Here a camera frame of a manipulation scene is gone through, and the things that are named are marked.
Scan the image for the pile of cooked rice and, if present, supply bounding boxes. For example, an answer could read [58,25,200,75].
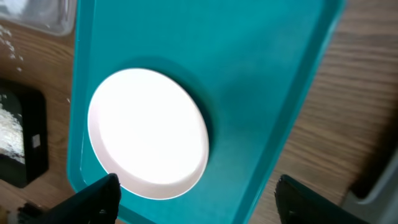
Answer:
[1,93,25,164]

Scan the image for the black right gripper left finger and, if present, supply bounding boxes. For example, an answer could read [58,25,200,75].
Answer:
[17,174,121,224]

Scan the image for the black waste tray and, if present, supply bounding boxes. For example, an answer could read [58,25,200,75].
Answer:
[1,78,49,188]

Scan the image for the spilled rice grains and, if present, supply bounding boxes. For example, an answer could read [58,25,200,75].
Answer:
[1,23,75,105]

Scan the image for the grey dishwasher rack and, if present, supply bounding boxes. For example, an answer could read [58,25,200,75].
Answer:
[341,149,398,224]

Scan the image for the clear plastic bin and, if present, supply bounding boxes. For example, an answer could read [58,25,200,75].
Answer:
[1,0,77,36]

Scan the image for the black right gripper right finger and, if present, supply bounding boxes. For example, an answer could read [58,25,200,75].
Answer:
[274,174,367,224]

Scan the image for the pink plate with rice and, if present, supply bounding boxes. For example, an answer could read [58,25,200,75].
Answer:
[87,68,210,200]

